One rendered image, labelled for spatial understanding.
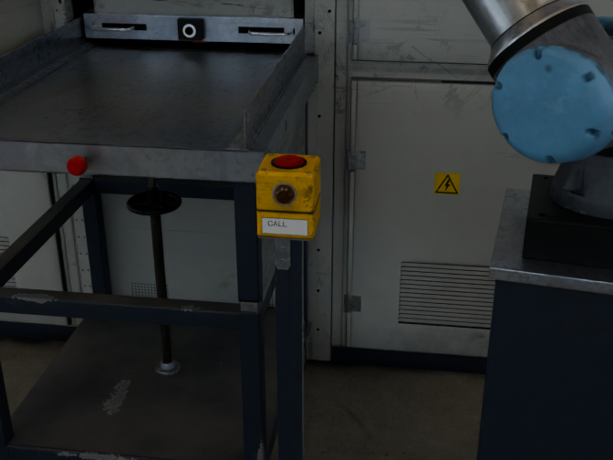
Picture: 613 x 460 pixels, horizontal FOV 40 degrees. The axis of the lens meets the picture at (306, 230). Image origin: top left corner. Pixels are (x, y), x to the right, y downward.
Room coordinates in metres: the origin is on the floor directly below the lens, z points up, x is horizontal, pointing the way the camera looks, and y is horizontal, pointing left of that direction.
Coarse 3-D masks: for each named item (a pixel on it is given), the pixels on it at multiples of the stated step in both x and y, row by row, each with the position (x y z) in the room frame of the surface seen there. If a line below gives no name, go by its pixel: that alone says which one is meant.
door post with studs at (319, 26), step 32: (320, 0) 1.96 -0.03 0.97; (320, 32) 1.96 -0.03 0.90; (320, 64) 1.96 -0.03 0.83; (320, 96) 1.96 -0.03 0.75; (320, 128) 1.96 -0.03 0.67; (320, 160) 1.96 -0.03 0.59; (320, 192) 1.96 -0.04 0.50; (320, 224) 1.96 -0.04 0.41; (320, 256) 1.96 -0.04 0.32; (320, 288) 1.96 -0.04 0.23; (320, 320) 1.96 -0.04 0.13; (320, 352) 1.96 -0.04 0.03
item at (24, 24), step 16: (0, 0) 1.91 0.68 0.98; (16, 0) 1.97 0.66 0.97; (32, 0) 2.02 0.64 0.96; (48, 0) 2.04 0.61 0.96; (0, 16) 1.90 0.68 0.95; (16, 16) 1.96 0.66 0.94; (32, 16) 2.02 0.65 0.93; (48, 16) 2.03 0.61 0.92; (0, 32) 1.89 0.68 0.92; (16, 32) 1.95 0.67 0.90; (32, 32) 2.01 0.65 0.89; (48, 32) 2.06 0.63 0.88; (0, 48) 1.89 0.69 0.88
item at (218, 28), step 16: (112, 16) 2.06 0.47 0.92; (128, 16) 2.06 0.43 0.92; (144, 16) 2.05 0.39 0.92; (160, 16) 2.05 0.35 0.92; (176, 16) 2.04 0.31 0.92; (192, 16) 2.04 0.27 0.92; (208, 16) 2.03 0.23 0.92; (224, 16) 2.03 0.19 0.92; (240, 16) 2.03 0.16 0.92; (256, 16) 2.03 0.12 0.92; (304, 16) 2.03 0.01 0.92; (112, 32) 2.06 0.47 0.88; (128, 32) 2.06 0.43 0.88; (144, 32) 2.05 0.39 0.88; (160, 32) 2.05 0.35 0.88; (176, 32) 2.04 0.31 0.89; (208, 32) 2.03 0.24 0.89; (224, 32) 2.03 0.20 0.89; (240, 32) 2.02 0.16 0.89
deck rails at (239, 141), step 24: (72, 24) 2.02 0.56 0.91; (24, 48) 1.76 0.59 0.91; (48, 48) 1.88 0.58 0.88; (72, 48) 2.00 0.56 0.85; (288, 48) 1.73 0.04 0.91; (0, 72) 1.65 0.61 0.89; (24, 72) 1.75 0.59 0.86; (48, 72) 1.79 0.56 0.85; (288, 72) 1.73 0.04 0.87; (0, 96) 1.61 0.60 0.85; (264, 96) 1.46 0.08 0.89; (264, 120) 1.45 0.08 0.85; (240, 144) 1.32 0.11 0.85
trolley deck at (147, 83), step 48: (48, 96) 1.62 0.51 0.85; (96, 96) 1.62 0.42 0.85; (144, 96) 1.62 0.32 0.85; (192, 96) 1.62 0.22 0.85; (240, 96) 1.62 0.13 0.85; (288, 96) 1.62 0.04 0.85; (0, 144) 1.35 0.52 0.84; (48, 144) 1.34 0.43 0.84; (96, 144) 1.33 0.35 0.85; (144, 144) 1.33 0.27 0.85; (192, 144) 1.33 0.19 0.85
